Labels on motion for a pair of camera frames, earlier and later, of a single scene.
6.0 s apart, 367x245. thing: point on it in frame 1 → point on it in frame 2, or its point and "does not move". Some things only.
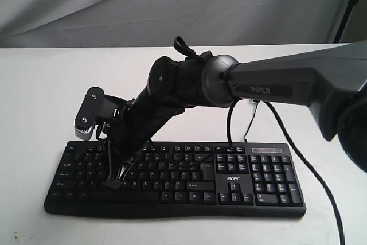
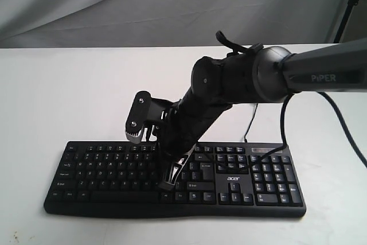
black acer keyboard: x=178 y=180 does not move
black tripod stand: x=352 y=0 does not move
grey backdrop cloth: x=104 y=8 does not move
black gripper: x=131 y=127 → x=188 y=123
